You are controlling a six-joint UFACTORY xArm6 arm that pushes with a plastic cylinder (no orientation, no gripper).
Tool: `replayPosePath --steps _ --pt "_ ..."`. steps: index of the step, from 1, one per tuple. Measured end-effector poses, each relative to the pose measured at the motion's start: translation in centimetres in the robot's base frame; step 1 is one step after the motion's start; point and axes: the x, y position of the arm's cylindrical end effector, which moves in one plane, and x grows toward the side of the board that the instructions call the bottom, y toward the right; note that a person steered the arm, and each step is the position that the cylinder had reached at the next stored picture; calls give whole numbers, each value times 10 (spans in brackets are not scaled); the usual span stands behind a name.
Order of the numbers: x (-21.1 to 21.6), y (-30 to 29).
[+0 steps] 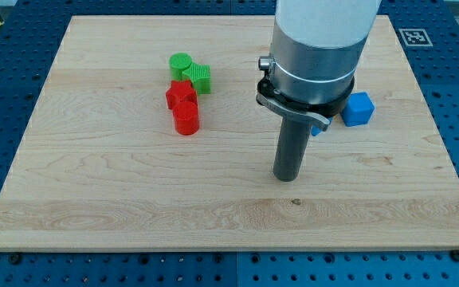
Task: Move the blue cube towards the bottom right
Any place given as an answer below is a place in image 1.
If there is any small blue block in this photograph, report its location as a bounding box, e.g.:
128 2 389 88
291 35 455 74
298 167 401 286
311 117 333 136

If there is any red star block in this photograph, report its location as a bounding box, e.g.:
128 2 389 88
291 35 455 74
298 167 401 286
165 80 198 110

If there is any red cylinder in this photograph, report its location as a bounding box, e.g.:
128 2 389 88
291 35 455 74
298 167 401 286
172 101 199 136

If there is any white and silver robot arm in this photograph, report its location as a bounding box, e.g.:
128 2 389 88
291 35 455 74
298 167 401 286
270 0 381 104

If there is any green cylinder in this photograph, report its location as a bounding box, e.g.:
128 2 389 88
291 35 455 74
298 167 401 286
169 53 193 81

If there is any green star block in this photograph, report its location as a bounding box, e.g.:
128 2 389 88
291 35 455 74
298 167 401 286
182 62 211 94

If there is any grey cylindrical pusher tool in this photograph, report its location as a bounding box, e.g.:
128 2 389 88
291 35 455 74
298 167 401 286
273 117 312 182

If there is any wooden board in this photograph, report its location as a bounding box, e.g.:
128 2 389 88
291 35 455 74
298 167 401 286
0 16 459 253

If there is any black clamp with silver lever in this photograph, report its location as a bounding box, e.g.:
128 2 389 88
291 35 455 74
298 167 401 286
257 56 355 131

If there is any white fiducial marker tag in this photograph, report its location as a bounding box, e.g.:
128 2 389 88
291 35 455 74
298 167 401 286
398 28 433 47

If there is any blue cube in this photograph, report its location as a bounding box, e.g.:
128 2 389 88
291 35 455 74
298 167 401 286
340 92 375 127

